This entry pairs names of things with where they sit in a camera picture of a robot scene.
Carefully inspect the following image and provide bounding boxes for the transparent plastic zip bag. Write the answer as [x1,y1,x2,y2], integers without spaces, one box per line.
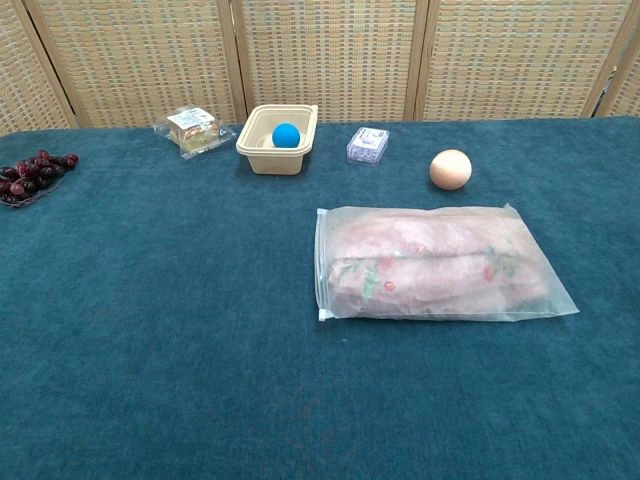
[313,202,581,323]

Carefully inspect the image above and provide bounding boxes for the pink floral clothes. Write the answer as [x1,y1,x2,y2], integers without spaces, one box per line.
[327,212,544,319]

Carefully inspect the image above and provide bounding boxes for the beige plastic food container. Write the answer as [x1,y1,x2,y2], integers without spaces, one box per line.
[235,103,320,176]

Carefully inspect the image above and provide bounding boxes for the small clear purple-print box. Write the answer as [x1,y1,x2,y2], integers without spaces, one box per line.
[346,126,391,165]

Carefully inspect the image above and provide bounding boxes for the blue ball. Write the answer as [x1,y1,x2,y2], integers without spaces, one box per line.
[271,122,302,150]

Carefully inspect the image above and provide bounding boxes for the peach wooden ball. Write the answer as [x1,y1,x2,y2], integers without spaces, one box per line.
[429,148,473,191]

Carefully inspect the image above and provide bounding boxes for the plastic wrapped sandwich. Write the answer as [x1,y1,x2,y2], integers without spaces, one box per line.
[153,105,237,160]

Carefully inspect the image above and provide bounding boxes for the blue felt table cover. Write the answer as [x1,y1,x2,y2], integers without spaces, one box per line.
[0,115,640,480]

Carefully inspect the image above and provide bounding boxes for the woven rattan screen panel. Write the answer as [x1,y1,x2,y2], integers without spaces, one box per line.
[594,0,640,119]
[22,0,249,129]
[228,0,432,124]
[0,0,81,137]
[413,0,637,121]

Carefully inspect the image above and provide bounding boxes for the red grapes bunch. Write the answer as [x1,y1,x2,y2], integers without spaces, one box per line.
[0,149,81,209]

